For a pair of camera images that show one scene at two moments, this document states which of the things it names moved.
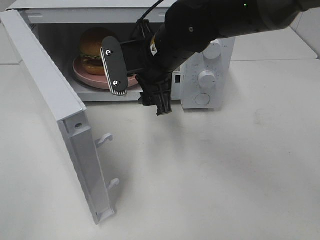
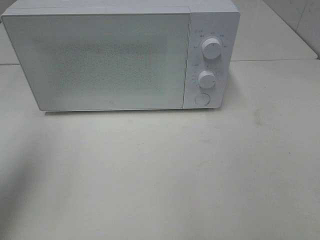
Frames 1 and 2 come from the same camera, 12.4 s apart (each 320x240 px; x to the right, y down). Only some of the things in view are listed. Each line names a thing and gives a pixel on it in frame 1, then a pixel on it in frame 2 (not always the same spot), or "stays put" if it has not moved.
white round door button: x=202 y=99 stays put
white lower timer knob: x=207 y=79 stays put
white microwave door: x=76 y=132 → x=104 y=61
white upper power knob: x=213 y=50 stays put
